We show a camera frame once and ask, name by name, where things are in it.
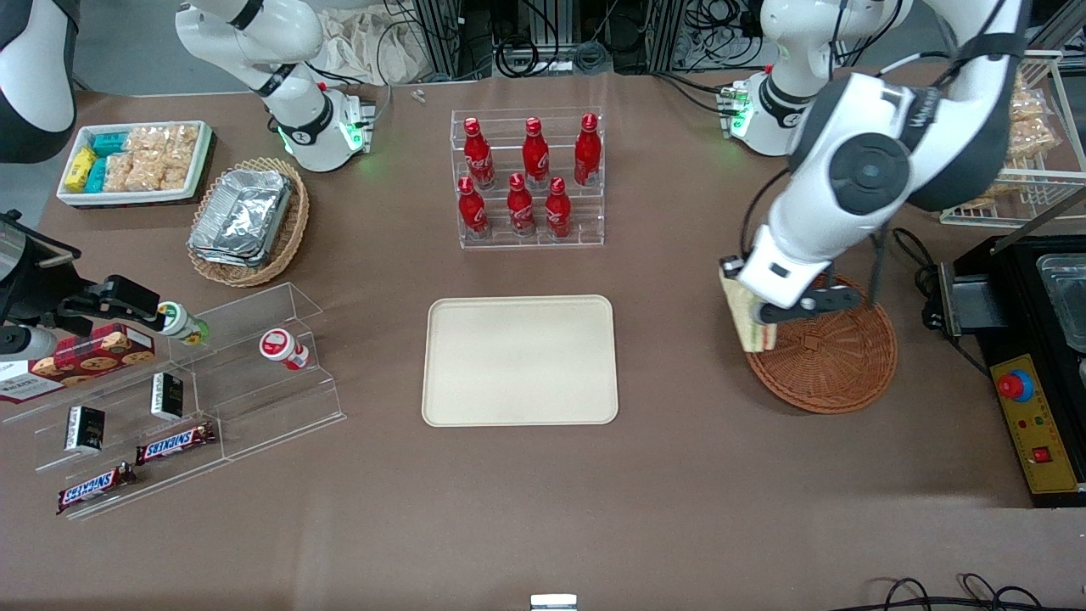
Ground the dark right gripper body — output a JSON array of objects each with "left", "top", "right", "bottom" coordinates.
[{"left": 0, "top": 210, "right": 86, "bottom": 328}]

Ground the vegetable sandwich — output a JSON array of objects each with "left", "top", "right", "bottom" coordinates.
[{"left": 719, "top": 270, "right": 779, "bottom": 355}]

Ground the round brown wicker basket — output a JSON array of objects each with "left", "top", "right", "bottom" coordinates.
[{"left": 745, "top": 272, "right": 898, "bottom": 416}]

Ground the oval tan wicker basket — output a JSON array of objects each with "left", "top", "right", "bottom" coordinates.
[{"left": 187, "top": 156, "right": 311, "bottom": 289}]

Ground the cream plastic tray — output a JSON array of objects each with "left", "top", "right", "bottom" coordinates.
[{"left": 422, "top": 294, "right": 619, "bottom": 428}]

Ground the grey metal machine tray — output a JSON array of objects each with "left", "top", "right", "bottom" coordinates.
[{"left": 1037, "top": 253, "right": 1086, "bottom": 354}]

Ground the white bottle green cap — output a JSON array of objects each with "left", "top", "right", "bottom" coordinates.
[{"left": 157, "top": 301, "right": 211, "bottom": 347}]

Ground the red chocolate cookie box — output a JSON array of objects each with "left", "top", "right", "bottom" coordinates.
[{"left": 0, "top": 323, "right": 157, "bottom": 405}]

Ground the clear acrylic stepped shelf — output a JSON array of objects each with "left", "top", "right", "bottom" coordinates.
[
  {"left": 170, "top": 282, "right": 348, "bottom": 464},
  {"left": 0, "top": 335, "right": 228, "bottom": 521}
]

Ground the small black box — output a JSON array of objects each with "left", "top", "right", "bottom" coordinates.
[
  {"left": 65, "top": 406, "right": 106, "bottom": 456},
  {"left": 151, "top": 372, "right": 185, "bottom": 423}
]

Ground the yellow snack packet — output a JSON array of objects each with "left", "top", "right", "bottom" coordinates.
[{"left": 64, "top": 149, "right": 99, "bottom": 193}]

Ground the grey metal machine plate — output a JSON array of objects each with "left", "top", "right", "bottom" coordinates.
[{"left": 938, "top": 259, "right": 965, "bottom": 339}]

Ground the aluminium foil container stack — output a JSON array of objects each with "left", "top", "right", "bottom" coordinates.
[{"left": 188, "top": 168, "right": 294, "bottom": 269}]

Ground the brown snickers bar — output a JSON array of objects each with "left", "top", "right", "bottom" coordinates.
[
  {"left": 57, "top": 462, "right": 137, "bottom": 517},
  {"left": 136, "top": 422, "right": 218, "bottom": 467}
]

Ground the white rectangular snack bin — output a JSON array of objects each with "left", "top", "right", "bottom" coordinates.
[{"left": 57, "top": 121, "right": 214, "bottom": 208}]

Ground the white jar red cap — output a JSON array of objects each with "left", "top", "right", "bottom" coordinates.
[{"left": 259, "top": 328, "right": 311, "bottom": 373}]

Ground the red cola bottle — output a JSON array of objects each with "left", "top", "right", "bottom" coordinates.
[
  {"left": 462, "top": 117, "right": 496, "bottom": 190},
  {"left": 522, "top": 117, "right": 551, "bottom": 190},
  {"left": 457, "top": 176, "right": 490, "bottom": 239},
  {"left": 574, "top": 113, "right": 603, "bottom": 187},
  {"left": 544, "top": 177, "right": 574, "bottom": 239},
  {"left": 507, "top": 173, "right": 537, "bottom": 238}
]

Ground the black sealing machine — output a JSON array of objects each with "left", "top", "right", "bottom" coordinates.
[{"left": 938, "top": 233, "right": 1086, "bottom": 510}]

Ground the clear acrylic bottle rack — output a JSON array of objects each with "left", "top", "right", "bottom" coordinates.
[{"left": 450, "top": 106, "right": 606, "bottom": 250}]

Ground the red emergency stop button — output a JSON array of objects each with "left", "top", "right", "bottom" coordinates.
[{"left": 998, "top": 369, "right": 1036, "bottom": 405}]

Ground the silver metal lever bar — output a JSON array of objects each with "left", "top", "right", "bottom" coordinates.
[{"left": 991, "top": 185, "right": 1086, "bottom": 255}]

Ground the yellow machine control panel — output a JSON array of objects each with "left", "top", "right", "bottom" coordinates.
[{"left": 990, "top": 354, "right": 1083, "bottom": 496}]

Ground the crumpled white cloth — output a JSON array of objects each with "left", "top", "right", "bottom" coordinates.
[{"left": 321, "top": 7, "right": 447, "bottom": 87}]

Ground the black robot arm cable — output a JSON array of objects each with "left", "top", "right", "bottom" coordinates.
[
  {"left": 867, "top": 222, "right": 891, "bottom": 308},
  {"left": 740, "top": 168, "right": 795, "bottom": 261}
]

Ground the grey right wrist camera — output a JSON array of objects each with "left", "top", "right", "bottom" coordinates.
[{"left": 0, "top": 327, "right": 59, "bottom": 362}]

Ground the black power cable with plug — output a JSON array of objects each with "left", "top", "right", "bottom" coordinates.
[{"left": 891, "top": 227, "right": 994, "bottom": 379}]

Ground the black arm base cable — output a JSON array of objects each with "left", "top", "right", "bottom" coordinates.
[{"left": 652, "top": 71, "right": 732, "bottom": 116}]

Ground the coiled black cable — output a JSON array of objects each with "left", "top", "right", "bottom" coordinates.
[
  {"left": 495, "top": 34, "right": 545, "bottom": 78},
  {"left": 573, "top": 38, "right": 613, "bottom": 74}
]

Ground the white wire basket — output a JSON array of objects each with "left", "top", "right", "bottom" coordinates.
[{"left": 940, "top": 51, "right": 1086, "bottom": 228}]

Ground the black cable at table edge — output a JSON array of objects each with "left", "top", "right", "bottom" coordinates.
[{"left": 848, "top": 572, "right": 1086, "bottom": 611}]

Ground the aluminium frame post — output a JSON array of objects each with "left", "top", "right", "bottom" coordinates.
[{"left": 420, "top": 0, "right": 494, "bottom": 80}]

